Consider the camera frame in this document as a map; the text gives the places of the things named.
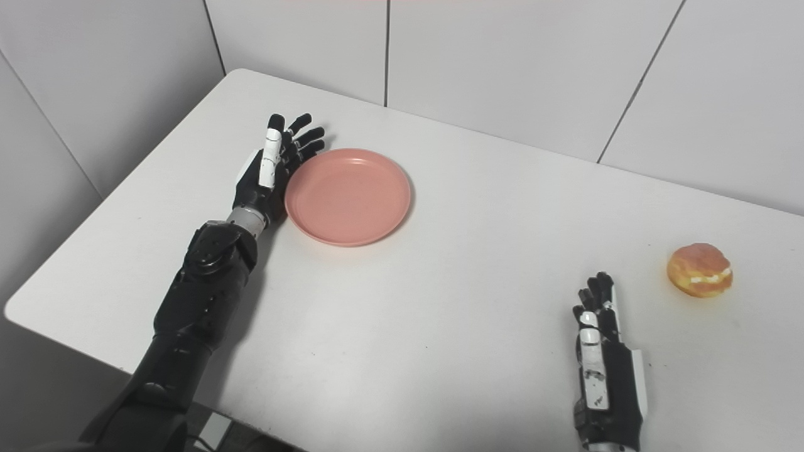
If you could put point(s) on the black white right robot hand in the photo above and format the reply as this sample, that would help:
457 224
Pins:
623 389

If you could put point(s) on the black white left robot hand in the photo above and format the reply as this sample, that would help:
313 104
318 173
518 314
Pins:
251 188

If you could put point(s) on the pink round plate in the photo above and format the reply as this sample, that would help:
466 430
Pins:
348 198

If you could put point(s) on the golden cream puff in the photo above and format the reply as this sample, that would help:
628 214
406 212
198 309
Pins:
698 269

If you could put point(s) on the white rectangular box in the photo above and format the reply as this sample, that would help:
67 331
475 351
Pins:
217 430

